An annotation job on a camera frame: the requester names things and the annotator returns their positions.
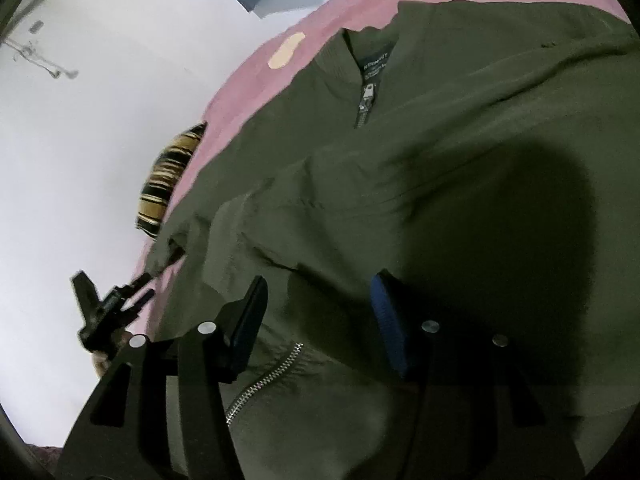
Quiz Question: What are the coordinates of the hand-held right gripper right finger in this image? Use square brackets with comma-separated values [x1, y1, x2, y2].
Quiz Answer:
[372, 269, 586, 480]

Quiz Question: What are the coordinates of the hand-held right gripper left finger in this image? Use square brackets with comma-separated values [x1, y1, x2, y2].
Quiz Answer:
[55, 275, 269, 480]

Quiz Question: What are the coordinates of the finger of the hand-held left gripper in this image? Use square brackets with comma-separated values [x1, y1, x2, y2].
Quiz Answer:
[125, 272, 152, 295]
[129, 287, 156, 318]

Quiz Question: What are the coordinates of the olive green zip jacket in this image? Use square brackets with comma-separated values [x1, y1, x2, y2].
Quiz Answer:
[150, 0, 640, 480]

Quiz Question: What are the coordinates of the yellow black striped cushion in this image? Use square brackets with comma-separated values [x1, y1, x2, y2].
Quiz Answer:
[136, 121, 208, 241]

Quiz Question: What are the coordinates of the dark patterned cloth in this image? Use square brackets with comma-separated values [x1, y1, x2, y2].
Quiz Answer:
[24, 442, 67, 480]

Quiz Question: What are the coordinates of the pink spotted bed sheet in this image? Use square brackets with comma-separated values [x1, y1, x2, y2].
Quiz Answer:
[132, 0, 632, 331]

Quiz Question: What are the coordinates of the wall cable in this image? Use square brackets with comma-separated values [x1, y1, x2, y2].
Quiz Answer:
[4, 35, 81, 81]

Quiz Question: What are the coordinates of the wall pipe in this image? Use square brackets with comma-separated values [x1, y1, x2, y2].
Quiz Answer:
[2, 0, 51, 36]

